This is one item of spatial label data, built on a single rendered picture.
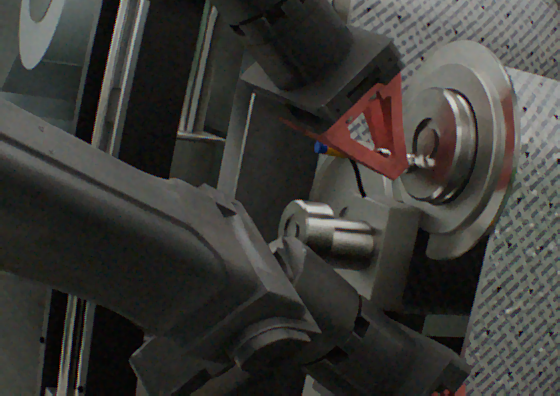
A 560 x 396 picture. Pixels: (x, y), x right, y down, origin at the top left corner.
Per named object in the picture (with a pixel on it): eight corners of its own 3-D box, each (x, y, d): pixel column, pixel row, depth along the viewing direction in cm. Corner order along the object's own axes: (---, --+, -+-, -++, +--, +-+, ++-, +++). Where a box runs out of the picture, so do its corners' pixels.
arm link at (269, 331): (277, 332, 56) (195, 195, 60) (120, 448, 59) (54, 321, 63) (377, 351, 66) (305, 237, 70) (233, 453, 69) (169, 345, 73)
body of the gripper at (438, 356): (405, 451, 66) (327, 394, 62) (327, 399, 75) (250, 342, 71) (472, 367, 67) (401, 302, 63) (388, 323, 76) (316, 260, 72)
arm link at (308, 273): (298, 265, 62) (284, 208, 66) (203, 339, 63) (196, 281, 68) (379, 334, 65) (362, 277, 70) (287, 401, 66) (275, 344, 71)
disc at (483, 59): (370, 219, 84) (418, 21, 81) (376, 220, 84) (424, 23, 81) (477, 291, 71) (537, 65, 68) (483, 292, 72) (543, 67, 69)
